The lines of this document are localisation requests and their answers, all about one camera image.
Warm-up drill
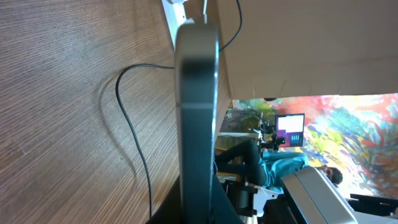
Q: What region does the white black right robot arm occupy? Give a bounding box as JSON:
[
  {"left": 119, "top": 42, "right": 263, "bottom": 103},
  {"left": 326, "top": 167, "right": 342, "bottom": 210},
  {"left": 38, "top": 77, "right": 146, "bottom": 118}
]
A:
[{"left": 220, "top": 167, "right": 397, "bottom": 224}]

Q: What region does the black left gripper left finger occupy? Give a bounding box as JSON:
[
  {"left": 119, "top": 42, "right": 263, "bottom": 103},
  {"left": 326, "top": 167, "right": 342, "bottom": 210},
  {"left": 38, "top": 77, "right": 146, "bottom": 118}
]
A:
[{"left": 147, "top": 177, "right": 182, "bottom": 224}]

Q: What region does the seated person in teal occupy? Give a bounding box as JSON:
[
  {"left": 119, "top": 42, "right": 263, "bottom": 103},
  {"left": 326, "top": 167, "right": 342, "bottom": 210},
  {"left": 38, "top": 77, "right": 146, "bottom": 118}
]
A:
[{"left": 214, "top": 139, "right": 343, "bottom": 191}]

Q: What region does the smartphone with cyan screen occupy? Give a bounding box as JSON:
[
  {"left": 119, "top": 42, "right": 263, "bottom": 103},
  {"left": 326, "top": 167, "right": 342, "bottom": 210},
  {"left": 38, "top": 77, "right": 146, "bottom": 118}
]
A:
[{"left": 175, "top": 24, "right": 219, "bottom": 223}]

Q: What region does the colourful abstract wall painting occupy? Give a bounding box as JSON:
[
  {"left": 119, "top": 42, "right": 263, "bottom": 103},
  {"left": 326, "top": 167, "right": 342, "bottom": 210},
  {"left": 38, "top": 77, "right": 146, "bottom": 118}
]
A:
[{"left": 233, "top": 93, "right": 397, "bottom": 198}]

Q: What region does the computer monitor in background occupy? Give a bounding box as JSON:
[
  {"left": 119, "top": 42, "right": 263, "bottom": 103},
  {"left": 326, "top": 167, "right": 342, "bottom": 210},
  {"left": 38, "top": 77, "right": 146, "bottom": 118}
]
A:
[{"left": 275, "top": 113, "right": 305, "bottom": 147}]

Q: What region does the white power strip socket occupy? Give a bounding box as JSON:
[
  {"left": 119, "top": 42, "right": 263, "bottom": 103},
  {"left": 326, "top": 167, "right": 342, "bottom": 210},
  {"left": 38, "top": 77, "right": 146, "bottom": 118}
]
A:
[{"left": 161, "top": 0, "right": 194, "bottom": 48}]

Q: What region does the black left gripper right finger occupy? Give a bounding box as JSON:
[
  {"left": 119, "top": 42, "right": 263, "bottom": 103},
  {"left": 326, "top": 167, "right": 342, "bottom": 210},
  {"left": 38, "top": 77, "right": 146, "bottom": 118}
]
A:
[{"left": 211, "top": 175, "right": 243, "bottom": 224}]

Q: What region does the black usb charging cable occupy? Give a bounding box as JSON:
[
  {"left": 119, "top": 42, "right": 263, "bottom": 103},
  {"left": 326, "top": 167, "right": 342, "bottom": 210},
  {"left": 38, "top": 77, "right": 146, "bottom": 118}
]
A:
[{"left": 114, "top": 0, "right": 243, "bottom": 219}]

